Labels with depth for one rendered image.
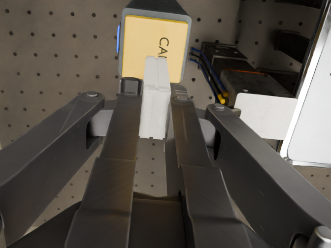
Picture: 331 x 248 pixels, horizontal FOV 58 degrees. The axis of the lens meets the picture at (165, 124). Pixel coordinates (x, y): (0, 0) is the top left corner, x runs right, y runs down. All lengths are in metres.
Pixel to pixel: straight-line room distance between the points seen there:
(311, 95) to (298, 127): 0.06
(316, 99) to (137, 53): 0.34
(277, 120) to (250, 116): 0.04
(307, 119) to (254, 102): 0.14
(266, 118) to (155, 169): 0.52
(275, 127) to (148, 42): 0.25
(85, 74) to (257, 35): 0.44
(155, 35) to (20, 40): 0.57
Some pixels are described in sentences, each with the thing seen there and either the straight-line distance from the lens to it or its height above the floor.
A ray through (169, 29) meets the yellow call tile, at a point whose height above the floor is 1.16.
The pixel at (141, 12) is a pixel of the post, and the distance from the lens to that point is 0.31.
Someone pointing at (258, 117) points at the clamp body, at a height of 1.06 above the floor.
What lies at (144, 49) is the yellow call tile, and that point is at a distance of 0.30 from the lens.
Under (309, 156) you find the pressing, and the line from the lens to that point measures 0.61.
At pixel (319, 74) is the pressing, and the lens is 0.54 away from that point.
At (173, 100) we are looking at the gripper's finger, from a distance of 0.15.
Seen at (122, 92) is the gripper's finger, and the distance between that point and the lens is 0.15.
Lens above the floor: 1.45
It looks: 63 degrees down
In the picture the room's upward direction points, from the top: 176 degrees clockwise
